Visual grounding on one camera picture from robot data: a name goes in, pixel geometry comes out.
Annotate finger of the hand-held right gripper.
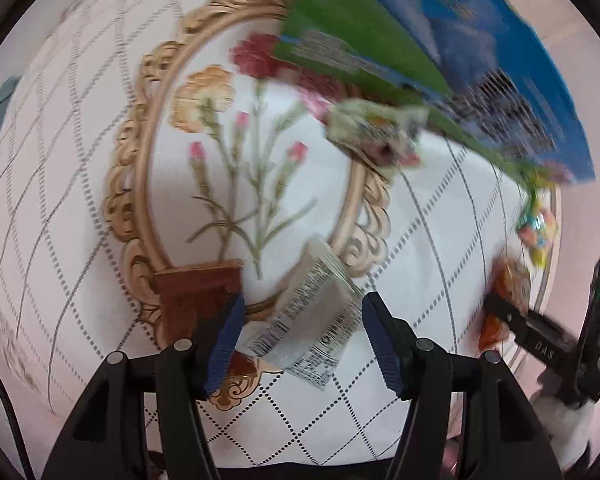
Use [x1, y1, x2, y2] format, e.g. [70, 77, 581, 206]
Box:
[482, 294, 533, 333]

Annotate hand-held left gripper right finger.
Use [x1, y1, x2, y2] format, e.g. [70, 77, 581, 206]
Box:
[361, 291, 563, 480]

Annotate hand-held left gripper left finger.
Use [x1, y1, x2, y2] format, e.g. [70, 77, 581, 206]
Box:
[40, 292, 247, 480]

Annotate orange panda snack packet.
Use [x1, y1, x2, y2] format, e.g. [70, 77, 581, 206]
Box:
[477, 257, 532, 353]

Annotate clear grey snack packet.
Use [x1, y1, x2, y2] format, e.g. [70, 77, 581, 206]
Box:
[242, 237, 366, 392]

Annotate colourful candy bag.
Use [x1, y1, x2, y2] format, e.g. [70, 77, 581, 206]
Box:
[517, 195, 561, 267]

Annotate white green snack packet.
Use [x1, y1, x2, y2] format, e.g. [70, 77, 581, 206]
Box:
[325, 100, 429, 179]

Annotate cardboard box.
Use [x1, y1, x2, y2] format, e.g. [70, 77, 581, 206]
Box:
[272, 0, 597, 191]

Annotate white floral printed blanket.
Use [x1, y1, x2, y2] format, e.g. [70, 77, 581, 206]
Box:
[0, 0, 566, 468]

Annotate black cable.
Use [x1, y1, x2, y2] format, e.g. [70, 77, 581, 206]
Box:
[0, 342, 36, 480]

